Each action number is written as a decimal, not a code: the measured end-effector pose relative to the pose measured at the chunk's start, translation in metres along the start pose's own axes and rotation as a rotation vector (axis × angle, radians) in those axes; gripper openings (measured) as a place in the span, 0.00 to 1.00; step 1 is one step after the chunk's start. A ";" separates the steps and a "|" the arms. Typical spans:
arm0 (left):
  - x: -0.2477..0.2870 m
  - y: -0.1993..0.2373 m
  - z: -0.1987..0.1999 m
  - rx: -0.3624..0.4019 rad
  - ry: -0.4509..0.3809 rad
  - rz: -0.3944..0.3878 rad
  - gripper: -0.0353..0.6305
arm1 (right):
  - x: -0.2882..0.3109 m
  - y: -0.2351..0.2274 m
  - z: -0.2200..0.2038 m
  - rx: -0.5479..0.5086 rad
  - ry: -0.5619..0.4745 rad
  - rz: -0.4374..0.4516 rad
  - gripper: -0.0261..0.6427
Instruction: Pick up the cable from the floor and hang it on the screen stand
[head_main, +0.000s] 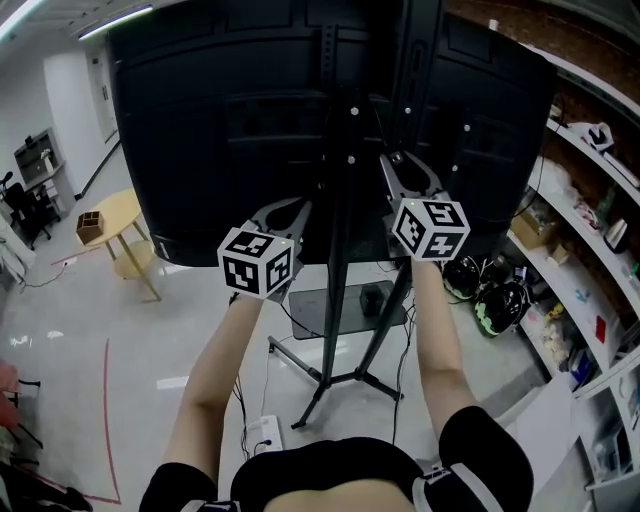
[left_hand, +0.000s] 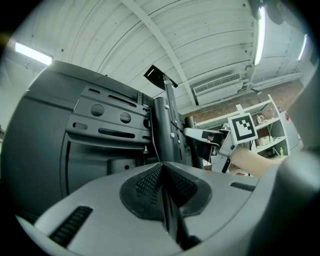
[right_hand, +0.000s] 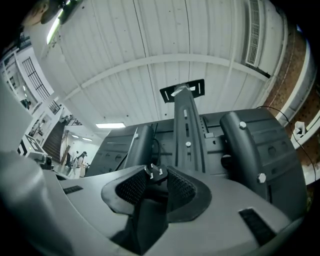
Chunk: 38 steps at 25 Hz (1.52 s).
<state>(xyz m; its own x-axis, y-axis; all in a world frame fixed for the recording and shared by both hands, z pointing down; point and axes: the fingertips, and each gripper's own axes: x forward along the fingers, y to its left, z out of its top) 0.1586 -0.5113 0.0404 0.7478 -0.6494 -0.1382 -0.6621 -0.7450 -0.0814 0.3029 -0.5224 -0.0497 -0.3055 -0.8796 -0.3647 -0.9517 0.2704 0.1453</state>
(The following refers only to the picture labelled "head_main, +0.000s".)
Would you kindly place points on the person's right forearm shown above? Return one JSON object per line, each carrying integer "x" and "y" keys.
{"x": 440, "y": 340}

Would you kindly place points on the red card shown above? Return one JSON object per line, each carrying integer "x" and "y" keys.
{"x": 601, "y": 330}

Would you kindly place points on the person's chest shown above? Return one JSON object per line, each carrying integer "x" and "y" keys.
{"x": 325, "y": 497}

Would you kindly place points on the blue box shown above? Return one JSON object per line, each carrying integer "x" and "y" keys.
{"x": 581, "y": 367}

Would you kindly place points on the black wheeled TV stand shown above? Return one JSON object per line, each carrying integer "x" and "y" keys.
{"x": 336, "y": 300}

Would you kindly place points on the brown wooden organiser box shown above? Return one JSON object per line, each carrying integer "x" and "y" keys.
{"x": 90, "y": 232}

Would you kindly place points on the small black box device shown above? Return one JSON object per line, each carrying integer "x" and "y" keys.
{"x": 375, "y": 300}

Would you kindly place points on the black flat-screen TV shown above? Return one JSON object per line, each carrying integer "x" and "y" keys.
{"x": 200, "y": 150}

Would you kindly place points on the round wooden table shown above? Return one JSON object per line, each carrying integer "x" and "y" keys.
{"x": 120, "y": 210}

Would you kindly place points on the long white power strip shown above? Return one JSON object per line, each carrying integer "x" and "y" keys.
{"x": 272, "y": 430}

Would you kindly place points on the dark grey stand shelf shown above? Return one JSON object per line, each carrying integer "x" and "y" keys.
{"x": 310, "y": 310}

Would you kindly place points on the white black cloth item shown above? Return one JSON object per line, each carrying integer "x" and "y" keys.
{"x": 592, "y": 137}

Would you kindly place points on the person's left forearm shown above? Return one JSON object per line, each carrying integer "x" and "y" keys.
{"x": 210, "y": 380}

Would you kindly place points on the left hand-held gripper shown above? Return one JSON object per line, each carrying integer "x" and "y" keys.
{"x": 255, "y": 265}

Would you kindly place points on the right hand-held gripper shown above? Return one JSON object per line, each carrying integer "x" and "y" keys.
{"x": 430, "y": 230}

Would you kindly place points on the yellow toy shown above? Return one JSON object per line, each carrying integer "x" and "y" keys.
{"x": 555, "y": 311}

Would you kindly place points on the brown cardboard box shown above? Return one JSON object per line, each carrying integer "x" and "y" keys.
{"x": 530, "y": 230}

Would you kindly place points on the red floor tape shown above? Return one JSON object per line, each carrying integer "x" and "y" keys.
{"x": 106, "y": 400}

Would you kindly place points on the grey shelf cabinet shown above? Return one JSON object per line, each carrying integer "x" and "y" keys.
{"x": 35, "y": 170}

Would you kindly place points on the black office chair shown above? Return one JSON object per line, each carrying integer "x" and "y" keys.
{"x": 25, "y": 210}

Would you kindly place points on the black green helmet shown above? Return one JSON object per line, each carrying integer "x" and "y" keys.
{"x": 460, "y": 277}
{"x": 500, "y": 310}

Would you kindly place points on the white shelving unit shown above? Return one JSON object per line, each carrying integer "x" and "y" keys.
{"x": 560, "y": 285}

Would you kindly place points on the person's black shirt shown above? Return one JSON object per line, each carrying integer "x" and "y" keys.
{"x": 480, "y": 440}

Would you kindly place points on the linear ceiling light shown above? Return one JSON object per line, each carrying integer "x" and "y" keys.
{"x": 20, "y": 17}
{"x": 115, "y": 21}

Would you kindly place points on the black metal chair frame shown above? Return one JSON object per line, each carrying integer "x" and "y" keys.
{"x": 27, "y": 382}

